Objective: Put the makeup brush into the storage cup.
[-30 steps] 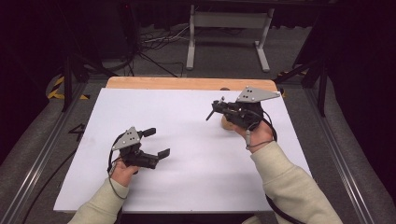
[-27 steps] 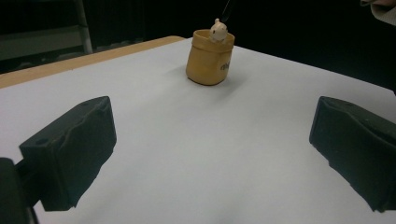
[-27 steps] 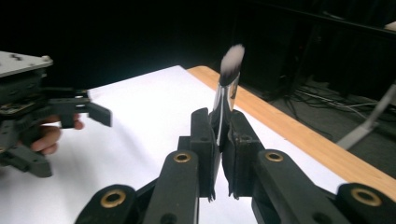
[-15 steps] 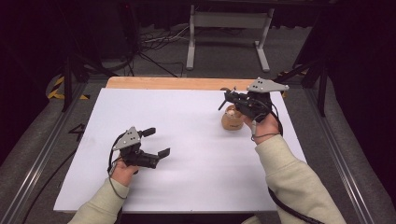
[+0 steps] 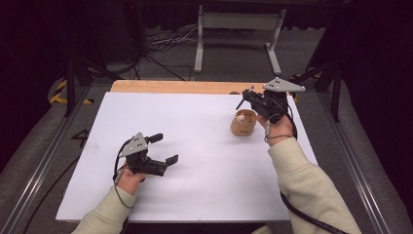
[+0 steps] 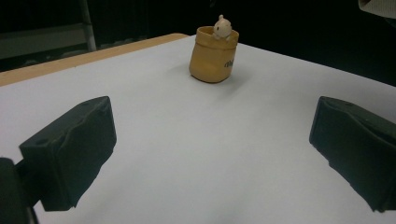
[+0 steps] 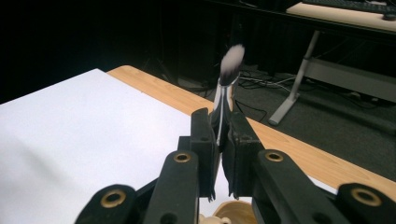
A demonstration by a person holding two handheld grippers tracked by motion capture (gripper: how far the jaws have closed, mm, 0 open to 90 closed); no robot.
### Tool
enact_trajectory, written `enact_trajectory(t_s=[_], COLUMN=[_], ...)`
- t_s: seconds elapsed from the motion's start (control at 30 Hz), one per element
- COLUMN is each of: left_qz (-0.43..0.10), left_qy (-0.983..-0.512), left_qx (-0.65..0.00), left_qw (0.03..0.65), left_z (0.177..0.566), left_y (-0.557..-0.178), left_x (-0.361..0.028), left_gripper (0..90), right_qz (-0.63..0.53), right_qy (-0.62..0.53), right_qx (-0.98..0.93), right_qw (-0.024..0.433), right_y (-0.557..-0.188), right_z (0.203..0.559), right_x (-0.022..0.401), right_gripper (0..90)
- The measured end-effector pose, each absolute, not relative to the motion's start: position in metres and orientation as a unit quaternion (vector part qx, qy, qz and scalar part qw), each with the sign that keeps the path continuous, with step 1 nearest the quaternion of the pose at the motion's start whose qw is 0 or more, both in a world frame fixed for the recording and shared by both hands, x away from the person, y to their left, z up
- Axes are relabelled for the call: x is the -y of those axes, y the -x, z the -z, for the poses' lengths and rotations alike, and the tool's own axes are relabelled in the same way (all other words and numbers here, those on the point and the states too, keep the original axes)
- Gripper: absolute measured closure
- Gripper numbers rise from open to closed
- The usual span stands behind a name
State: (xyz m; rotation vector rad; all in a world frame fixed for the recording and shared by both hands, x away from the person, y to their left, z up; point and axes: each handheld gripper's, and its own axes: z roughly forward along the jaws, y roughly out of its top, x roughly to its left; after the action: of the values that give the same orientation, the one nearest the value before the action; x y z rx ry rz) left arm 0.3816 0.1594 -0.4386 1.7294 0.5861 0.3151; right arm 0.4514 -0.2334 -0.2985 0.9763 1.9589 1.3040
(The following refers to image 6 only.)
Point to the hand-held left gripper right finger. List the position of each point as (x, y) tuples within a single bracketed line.
[(358, 146)]

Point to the white table cover sheet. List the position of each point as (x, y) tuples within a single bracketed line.
[(199, 140)]

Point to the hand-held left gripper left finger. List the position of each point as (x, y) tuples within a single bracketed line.
[(71, 152)]

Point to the grey metal post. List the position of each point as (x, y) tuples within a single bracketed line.
[(88, 28)]

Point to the grey panel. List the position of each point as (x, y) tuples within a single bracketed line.
[(40, 42)]

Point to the yellow bag-shaped pen holder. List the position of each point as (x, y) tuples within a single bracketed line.
[(208, 59)]

